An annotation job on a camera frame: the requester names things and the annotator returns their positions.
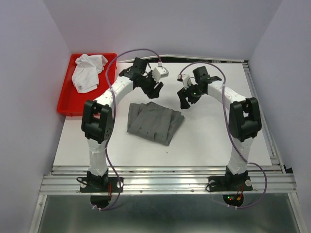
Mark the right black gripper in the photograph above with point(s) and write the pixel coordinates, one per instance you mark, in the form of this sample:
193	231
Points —
182	93

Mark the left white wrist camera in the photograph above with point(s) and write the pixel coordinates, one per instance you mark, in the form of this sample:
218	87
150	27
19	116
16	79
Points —
159	73

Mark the aluminium frame rail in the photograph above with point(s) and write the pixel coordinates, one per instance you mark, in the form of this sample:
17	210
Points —
153	180

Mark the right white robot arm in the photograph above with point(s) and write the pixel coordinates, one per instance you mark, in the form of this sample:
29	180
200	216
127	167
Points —
242	121

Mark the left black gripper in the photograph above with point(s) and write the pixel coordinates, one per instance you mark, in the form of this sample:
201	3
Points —
154	93

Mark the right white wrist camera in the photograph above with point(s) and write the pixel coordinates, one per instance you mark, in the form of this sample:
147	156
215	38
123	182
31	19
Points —
185	79

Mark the grey pleated skirt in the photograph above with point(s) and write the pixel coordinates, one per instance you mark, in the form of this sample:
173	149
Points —
153	122

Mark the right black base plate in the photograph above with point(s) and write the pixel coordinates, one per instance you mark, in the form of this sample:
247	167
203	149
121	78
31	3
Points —
221	184

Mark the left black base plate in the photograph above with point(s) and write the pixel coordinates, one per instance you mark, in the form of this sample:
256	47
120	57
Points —
112	185

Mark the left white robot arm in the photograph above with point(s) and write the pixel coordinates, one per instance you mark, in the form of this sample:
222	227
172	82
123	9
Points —
98	115

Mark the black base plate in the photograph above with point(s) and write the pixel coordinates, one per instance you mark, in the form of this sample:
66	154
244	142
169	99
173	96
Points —
221	184
112	185

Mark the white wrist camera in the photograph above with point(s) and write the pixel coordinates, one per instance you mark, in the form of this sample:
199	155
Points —
159	73
185	79

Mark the red plastic tray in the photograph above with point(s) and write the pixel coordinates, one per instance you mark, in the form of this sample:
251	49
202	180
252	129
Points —
71	102

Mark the white crumpled skirt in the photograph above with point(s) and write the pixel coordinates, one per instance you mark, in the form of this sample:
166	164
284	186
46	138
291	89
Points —
85	77

